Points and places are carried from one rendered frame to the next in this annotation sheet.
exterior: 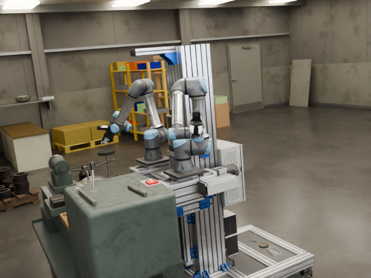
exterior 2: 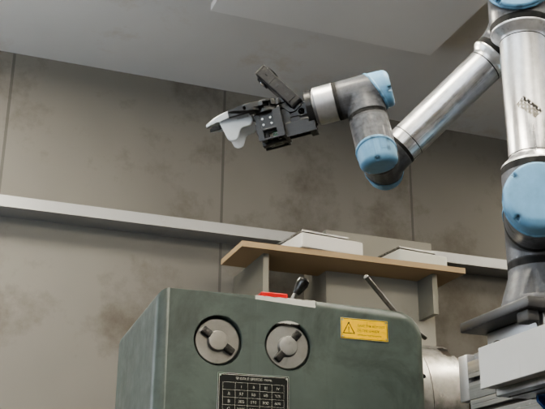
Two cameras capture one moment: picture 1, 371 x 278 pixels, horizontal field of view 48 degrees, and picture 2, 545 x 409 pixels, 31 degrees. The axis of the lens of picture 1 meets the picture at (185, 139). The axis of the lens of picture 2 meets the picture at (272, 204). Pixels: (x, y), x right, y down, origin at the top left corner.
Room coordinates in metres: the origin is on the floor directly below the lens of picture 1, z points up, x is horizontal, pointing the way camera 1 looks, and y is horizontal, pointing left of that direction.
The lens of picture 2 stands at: (2.62, -1.76, 0.72)
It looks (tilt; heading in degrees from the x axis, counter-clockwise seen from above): 21 degrees up; 99
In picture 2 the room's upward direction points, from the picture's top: straight up
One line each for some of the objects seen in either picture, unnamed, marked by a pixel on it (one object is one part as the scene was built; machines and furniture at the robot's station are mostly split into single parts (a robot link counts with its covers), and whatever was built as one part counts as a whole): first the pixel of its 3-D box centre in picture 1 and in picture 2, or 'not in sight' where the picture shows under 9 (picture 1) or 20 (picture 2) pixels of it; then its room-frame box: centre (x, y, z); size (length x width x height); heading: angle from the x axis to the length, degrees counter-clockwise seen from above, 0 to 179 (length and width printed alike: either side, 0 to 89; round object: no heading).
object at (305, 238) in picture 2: not in sight; (316, 251); (2.10, 3.07, 2.29); 0.40 x 0.38 x 0.10; 29
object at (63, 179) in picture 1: (61, 172); not in sight; (3.68, 1.16, 1.01); 0.30 x 0.20 x 0.29; 27
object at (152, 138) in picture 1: (152, 138); not in sight; (3.28, 0.27, 1.33); 0.13 x 0.12 x 0.14; 156
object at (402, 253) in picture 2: not in sight; (408, 264); (2.57, 3.34, 2.28); 0.34 x 0.33 x 0.09; 29
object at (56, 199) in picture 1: (79, 196); not in sight; (3.14, 0.87, 0.95); 0.43 x 0.18 x 0.04; 117
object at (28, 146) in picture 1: (25, 144); not in sight; (8.91, 3.48, 0.36); 2.09 x 0.67 x 0.71; 29
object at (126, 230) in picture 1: (119, 221); (261, 409); (2.26, 0.42, 1.06); 0.59 x 0.48 x 0.39; 27
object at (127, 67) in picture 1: (139, 100); not in sight; (10.21, 1.03, 0.97); 2.21 x 0.57 x 1.93; 29
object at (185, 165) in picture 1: (183, 163); (541, 289); (2.84, 0.03, 1.21); 0.15 x 0.15 x 0.10
